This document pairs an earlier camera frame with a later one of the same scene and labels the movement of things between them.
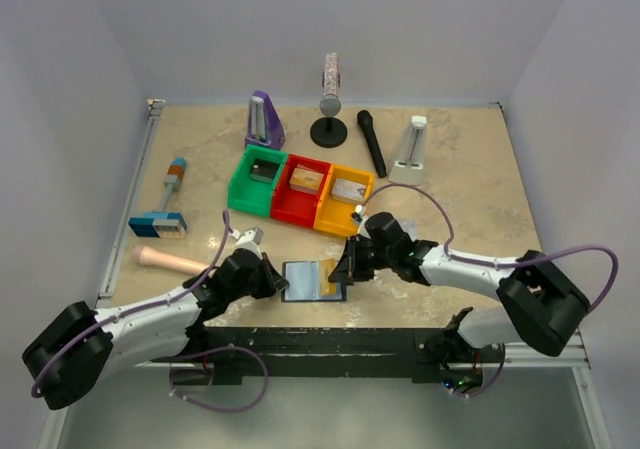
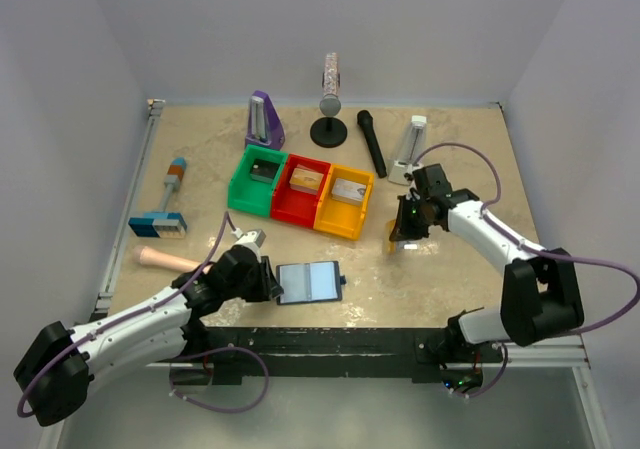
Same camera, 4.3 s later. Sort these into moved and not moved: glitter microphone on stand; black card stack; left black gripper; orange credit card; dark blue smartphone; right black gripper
Moved: right black gripper; orange credit card
Not moved: left black gripper; glitter microphone on stand; black card stack; dark blue smartphone
